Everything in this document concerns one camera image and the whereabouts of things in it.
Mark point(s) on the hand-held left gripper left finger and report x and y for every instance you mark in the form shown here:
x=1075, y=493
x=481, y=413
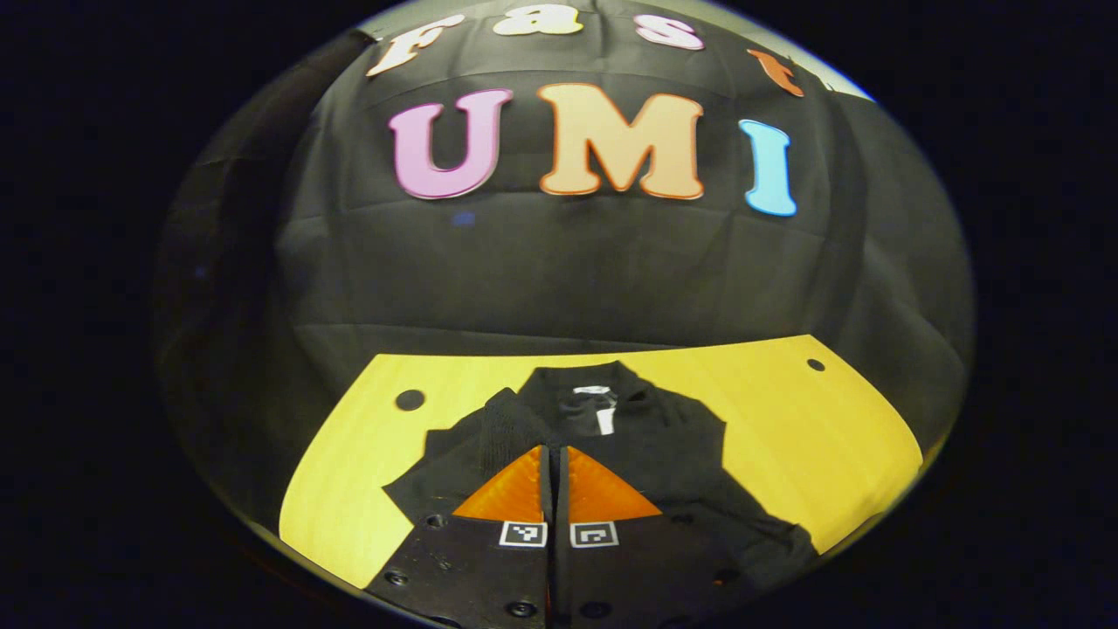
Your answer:
x=541, y=489

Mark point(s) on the black backdrop cloth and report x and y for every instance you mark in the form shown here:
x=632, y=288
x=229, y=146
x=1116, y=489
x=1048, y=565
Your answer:
x=576, y=271

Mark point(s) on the black jacket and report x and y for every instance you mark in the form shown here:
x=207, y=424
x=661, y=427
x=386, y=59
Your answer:
x=681, y=454

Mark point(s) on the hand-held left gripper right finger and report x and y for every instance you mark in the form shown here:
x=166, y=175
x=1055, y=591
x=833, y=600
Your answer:
x=564, y=489

